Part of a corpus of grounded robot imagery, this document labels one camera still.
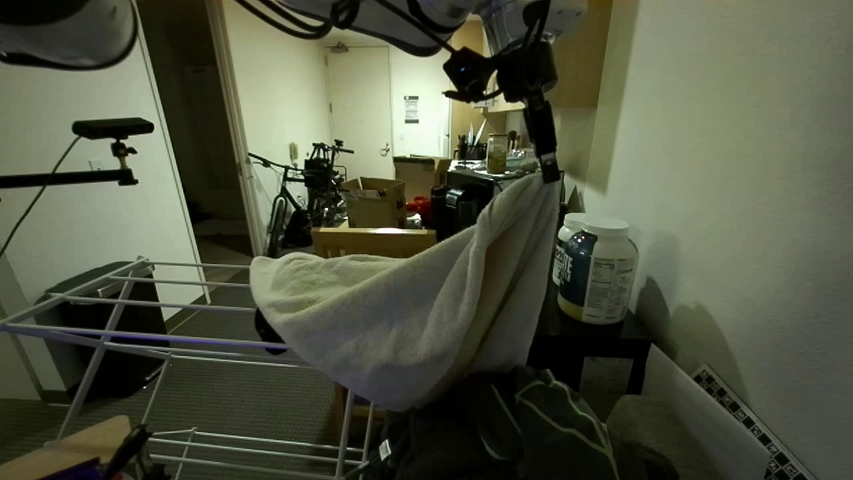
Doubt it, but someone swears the blue white protein tub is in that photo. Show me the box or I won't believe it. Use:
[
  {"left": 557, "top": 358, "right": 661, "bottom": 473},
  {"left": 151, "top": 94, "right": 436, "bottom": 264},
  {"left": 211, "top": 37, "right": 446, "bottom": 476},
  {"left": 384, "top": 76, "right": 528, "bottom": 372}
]
[{"left": 552, "top": 213, "right": 637, "bottom": 325}]

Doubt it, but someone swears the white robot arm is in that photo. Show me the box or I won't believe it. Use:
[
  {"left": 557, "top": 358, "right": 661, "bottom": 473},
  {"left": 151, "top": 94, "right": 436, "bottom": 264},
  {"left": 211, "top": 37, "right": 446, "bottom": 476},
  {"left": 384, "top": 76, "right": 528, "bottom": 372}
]
[{"left": 0, "top": 0, "right": 589, "bottom": 181}]

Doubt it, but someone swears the cardboard box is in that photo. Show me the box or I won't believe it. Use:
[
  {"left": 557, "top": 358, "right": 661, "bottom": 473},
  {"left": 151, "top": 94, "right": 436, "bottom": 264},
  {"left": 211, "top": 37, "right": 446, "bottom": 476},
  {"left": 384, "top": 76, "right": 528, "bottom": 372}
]
[{"left": 341, "top": 177, "right": 406, "bottom": 228}]

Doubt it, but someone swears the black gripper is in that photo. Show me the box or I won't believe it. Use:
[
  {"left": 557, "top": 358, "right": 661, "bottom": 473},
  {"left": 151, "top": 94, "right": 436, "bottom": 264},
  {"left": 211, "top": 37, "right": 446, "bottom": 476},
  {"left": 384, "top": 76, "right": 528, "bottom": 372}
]
[{"left": 442, "top": 41, "right": 562, "bottom": 184}]

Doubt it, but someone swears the bicycle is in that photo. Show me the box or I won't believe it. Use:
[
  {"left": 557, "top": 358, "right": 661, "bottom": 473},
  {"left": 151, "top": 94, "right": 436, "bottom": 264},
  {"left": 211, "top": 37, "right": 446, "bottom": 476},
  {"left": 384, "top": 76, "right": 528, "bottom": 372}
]
[{"left": 249, "top": 138, "right": 348, "bottom": 256}]

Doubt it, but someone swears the cream terry towel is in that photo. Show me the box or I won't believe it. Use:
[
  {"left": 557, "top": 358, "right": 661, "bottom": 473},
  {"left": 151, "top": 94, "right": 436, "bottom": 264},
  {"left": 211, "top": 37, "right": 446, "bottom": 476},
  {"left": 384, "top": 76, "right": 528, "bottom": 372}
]
[{"left": 252, "top": 174, "right": 560, "bottom": 410}]

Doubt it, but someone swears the black trash bin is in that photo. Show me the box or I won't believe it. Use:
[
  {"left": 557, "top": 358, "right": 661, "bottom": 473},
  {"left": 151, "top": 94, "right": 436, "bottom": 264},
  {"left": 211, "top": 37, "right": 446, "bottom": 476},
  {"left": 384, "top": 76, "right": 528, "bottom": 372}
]
[{"left": 36, "top": 261, "right": 165, "bottom": 400}]

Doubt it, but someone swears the black side table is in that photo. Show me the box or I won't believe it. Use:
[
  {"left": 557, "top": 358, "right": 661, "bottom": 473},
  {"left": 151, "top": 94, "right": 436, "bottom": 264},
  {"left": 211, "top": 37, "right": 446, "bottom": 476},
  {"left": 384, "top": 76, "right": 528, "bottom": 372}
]
[{"left": 528, "top": 301, "right": 654, "bottom": 394}]

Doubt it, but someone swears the white wire drying rack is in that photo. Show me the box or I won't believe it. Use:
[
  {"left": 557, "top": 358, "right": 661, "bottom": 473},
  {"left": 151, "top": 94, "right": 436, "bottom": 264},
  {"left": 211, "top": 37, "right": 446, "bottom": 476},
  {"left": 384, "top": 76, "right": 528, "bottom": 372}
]
[{"left": 0, "top": 258, "right": 373, "bottom": 480}]

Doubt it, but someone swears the glass jar with lid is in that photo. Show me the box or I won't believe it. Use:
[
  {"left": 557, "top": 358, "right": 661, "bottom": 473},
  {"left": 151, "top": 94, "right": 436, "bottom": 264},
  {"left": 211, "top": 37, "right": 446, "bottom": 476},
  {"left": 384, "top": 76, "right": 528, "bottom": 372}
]
[{"left": 485, "top": 137, "right": 508, "bottom": 174}]

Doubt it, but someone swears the black camera on stand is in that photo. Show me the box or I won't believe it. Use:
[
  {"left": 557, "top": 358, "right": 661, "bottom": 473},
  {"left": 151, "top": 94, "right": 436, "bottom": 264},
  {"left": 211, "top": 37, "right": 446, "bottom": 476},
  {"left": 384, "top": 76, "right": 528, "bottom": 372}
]
[{"left": 0, "top": 117, "right": 156, "bottom": 189}]

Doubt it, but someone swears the black coffee machine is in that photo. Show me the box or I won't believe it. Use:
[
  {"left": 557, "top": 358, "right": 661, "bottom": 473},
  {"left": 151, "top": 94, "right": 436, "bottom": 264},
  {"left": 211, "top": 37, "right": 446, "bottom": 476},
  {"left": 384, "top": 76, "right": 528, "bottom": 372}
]
[{"left": 433, "top": 184, "right": 494, "bottom": 240}]

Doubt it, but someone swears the wooden chair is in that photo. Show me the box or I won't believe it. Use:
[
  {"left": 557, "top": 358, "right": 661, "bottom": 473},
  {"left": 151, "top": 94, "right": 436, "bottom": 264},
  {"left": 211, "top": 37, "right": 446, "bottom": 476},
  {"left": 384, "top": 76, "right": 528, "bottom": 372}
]
[{"left": 312, "top": 228, "right": 438, "bottom": 258}]

